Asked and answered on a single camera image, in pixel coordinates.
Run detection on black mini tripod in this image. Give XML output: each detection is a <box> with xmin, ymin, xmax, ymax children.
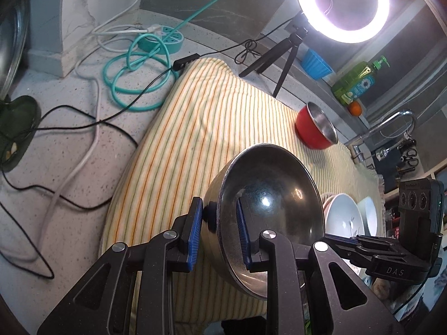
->
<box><xmin>238</xmin><ymin>21</ymin><xmax>310</xmax><ymax>98</ymax></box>

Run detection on dark green dish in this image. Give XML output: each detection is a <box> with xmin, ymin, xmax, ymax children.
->
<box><xmin>0</xmin><ymin>95</ymin><xmax>42</xmax><ymax>172</ymax></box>

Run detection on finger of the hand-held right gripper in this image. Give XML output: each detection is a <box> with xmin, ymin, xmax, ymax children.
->
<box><xmin>349</xmin><ymin>234</ymin><xmax>403</xmax><ymax>252</ymax></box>
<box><xmin>323</xmin><ymin>234</ymin><xmax>379</xmax><ymax>267</ymax></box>

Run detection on ring light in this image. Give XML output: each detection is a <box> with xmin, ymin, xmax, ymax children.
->
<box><xmin>296</xmin><ymin>0</ymin><xmax>390</xmax><ymax>44</ymax></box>

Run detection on chrome faucet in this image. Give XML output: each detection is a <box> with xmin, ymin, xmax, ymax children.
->
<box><xmin>346</xmin><ymin>109</ymin><xmax>418</xmax><ymax>163</ymax></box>

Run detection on teal power strip with cord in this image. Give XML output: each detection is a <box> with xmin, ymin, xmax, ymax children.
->
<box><xmin>102</xmin><ymin>0</ymin><xmax>252</xmax><ymax>110</ymax></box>

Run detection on white plate grey leaf print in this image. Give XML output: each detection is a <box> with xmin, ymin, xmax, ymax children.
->
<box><xmin>325</xmin><ymin>193</ymin><xmax>365</xmax><ymax>236</ymax></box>

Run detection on black handled scissors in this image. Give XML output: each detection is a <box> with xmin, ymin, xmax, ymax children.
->
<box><xmin>401</xmin><ymin>147</ymin><xmax>420</xmax><ymax>168</ymax></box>

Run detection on large steel bowl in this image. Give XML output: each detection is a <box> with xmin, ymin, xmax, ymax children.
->
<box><xmin>201</xmin><ymin>143</ymin><xmax>327</xmax><ymax>301</ymax></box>

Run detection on red steel bowl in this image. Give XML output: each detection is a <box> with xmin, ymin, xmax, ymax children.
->
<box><xmin>295</xmin><ymin>102</ymin><xmax>339</xmax><ymax>150</ymax></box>

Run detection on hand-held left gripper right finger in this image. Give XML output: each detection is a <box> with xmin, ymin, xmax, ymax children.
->
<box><xmin>236</xmin><ymin>197</ymin><xmax>409</xmax><ymax>335</ymax></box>

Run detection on metal sprayer hose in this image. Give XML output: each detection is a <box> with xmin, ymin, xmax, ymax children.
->
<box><xmin>379</xmin><ymin>126</ymin><xmax>413</xmax><ymax>157</ymax></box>

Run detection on green dish soap bottle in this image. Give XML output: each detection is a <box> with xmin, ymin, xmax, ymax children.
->
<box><xmin>331</xmin><ymin>55</ymin><xmax>390</xmax><ymax>105</ymax></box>

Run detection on dark utensil holder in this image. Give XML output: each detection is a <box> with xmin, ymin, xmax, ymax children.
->
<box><xmin>370</xmin><ymin>143</ymin><xmax>420</xmax><ymax>192</ymax></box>

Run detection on black power cable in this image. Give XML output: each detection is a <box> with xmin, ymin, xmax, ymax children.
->
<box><xmin>0</xmin><ymin>106</ymin><xmax>138</xmax><ymax>280</ymax></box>

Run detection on steel pot lid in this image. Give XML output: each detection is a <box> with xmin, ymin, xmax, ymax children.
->
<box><xmin>0</xmin><ymin>0</ymin><xmax>30</xmax><ymax>102</ymax></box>

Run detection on small white bowl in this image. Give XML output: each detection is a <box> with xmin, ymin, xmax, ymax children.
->
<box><xmin>356</xmin><ymin>196</ymin><xmax>378</xmax><ymax>237</ymax></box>

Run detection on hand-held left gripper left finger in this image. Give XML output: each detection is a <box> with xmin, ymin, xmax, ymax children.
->
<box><xmin>37</xmin><ymin>196</ymin><xmax>204</xmax><ymax>335</ymax></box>

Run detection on round teal power strip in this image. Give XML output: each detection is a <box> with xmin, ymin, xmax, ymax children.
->
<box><xmin>137</xmin><ymin>28</ymin><xmax>185</xmax><ymax>51</ymax></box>

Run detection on yellow striped cloth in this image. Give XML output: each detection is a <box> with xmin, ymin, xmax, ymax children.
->
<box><xmin>99</xmin><ymin>58</ymin><xmax>383</xmax><ymax>323</ymax></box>

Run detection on blue ribbed cup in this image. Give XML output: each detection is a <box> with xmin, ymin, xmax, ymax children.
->
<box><xmin>301</xmin><ymin>48</ymin><xmax>332</xmax><ymax>80</ymax></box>

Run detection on white cable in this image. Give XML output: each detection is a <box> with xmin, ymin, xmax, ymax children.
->
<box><xmin>0</xmin><ymin>0</ymin><xmax>165</xmax><ymax>264</ymax></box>

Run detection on black cable with inline switch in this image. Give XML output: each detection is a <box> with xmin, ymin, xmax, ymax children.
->
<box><xmin>33</xmin><ymin>10</ymin><xmax>303</xmax><ymax>133</ymax></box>

